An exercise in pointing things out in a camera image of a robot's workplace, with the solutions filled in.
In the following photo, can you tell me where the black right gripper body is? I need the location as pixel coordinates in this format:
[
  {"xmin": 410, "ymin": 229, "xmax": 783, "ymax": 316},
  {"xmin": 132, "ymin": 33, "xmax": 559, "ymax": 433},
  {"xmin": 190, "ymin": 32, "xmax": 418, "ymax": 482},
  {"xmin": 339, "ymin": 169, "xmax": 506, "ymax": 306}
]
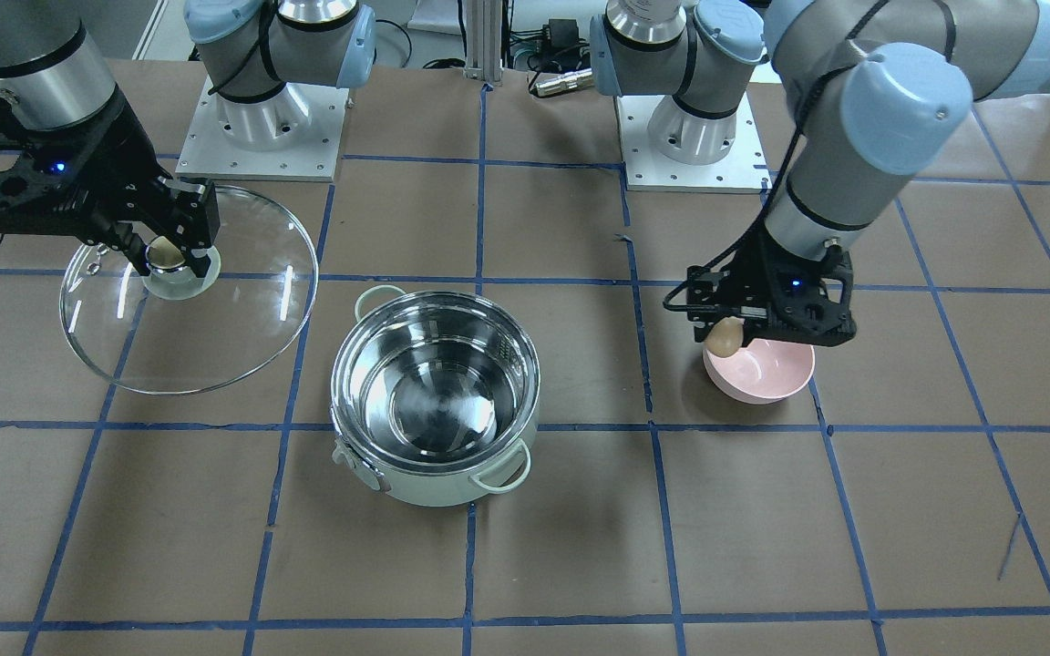
[{"xmin": 0, "ymin": 87, "xmax": 170, "ymax": 246}]

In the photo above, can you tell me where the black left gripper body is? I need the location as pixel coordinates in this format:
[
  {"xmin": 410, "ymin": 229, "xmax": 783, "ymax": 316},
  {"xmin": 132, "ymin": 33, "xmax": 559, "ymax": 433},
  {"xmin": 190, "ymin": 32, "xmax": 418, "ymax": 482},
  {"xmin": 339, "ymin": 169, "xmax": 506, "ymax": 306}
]
[{"xmin": 664, "ymin": 227, "xmax": 858, "ymax": 347}]

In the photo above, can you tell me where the beige egg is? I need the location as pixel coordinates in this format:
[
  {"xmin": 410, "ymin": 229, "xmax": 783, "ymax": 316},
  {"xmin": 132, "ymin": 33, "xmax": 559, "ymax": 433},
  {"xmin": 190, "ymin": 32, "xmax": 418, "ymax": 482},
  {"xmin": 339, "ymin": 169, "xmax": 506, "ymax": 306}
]
[{"xmin": 704, "ymin": 316, "xmax": 746, "ymax": 358}]

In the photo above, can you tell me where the glass pot lid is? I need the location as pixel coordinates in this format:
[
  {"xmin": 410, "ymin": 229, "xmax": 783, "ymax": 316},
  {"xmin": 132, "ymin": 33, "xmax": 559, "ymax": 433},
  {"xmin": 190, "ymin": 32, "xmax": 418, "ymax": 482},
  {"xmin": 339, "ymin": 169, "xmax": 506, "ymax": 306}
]
[{"xmin": 58, "ymin": 184, "xmax": 318, "ymax": 395}]

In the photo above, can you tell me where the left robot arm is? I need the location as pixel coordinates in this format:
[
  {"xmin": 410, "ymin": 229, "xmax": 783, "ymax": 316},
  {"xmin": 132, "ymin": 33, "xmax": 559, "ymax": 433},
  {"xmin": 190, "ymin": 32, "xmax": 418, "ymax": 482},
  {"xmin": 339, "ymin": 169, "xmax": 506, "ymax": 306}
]
[{"xmin": 589, "ymin": 1, "xmax": 1050, "ymax": 357}]

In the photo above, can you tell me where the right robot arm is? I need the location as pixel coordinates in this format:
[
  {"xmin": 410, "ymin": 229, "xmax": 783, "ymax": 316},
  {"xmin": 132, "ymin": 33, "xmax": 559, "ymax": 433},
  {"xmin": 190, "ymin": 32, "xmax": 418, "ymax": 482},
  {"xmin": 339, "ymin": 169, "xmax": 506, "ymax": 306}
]
[{"xmin": 0, "ymin": 1, "xmax": 376, "ymax": 280}]

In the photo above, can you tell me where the steel pot with green body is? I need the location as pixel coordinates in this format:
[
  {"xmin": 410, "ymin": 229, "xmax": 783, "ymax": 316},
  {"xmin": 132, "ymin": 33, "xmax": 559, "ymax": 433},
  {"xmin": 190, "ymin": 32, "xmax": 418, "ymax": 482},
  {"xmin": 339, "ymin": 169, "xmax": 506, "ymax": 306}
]
[{"xmin": 329, "ymin": 285, "xmax": 540, "ymax": 507}]

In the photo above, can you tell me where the pink bowl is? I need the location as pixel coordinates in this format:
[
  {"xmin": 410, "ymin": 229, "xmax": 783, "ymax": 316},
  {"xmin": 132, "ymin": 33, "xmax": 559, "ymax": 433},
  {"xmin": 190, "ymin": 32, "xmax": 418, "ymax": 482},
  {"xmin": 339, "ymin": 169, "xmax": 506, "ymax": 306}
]
[{"xmin": 704, "ymin": 339, "xmax": 816, "ymax": 405}]

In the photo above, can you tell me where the black power adapter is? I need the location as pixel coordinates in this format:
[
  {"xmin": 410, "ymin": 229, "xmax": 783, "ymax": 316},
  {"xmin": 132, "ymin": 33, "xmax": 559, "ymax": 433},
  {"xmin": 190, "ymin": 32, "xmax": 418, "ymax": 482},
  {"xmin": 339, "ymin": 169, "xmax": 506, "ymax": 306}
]
[{"xmin": 543, "ymin": 18, "xmax": 580, "ymax": 50}]

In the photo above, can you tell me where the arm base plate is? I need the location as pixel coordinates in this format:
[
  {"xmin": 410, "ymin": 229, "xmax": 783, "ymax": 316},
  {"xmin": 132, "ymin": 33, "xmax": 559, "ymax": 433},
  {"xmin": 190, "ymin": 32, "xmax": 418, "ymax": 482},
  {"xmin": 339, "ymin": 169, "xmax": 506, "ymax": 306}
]
[
  {"xmin": 175, "ymin": 83, "xmax": 351, "ymax": 183},
  {"xmin": 615, "ymin": 96, "xmax": 770, "ymax": 194}
]

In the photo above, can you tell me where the aluminium frame post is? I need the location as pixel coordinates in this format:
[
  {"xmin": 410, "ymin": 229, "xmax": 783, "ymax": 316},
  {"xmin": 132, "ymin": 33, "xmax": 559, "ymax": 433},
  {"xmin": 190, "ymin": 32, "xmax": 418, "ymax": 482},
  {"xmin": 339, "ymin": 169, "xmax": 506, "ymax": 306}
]
[{"xmin": 459, "ymin": 1, "xmax": 507, "ymax": 87}]

